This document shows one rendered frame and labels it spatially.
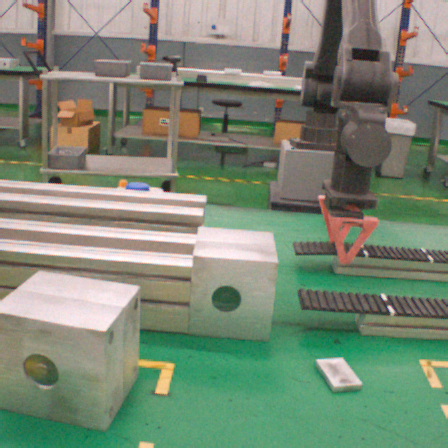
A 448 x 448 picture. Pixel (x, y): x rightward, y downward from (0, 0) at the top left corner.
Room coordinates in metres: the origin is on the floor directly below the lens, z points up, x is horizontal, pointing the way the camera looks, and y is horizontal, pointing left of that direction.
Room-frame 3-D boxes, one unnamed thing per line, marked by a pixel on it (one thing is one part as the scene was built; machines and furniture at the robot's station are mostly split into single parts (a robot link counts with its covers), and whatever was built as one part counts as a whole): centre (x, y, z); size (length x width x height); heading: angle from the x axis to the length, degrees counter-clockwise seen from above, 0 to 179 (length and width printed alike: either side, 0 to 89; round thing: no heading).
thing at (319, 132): (1.27, -0.20, 0.93); 0.12 x 0.09 x 0.08; 97
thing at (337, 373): (0.49, -0.13, 0.78); 0.05 x 0.03 x 0.01; 14
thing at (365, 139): (0.75, -0.18, 1.02); 0.12 x 0.09 x 0.12; 178
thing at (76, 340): (0.44, 0.12, 0.83); 0.11 x 0.10 x 0.10; 172
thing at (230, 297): (0.62, -0.01, 0.83); 0.12 x 0.09 x 0.10; 0
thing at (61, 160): (3.82, 0.86, 0.50); 1.03 x 0.55 x 1.01; 100
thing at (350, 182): (0.79, -0.18, 0.92); 0.10 x 0.07 x 0.07; 0
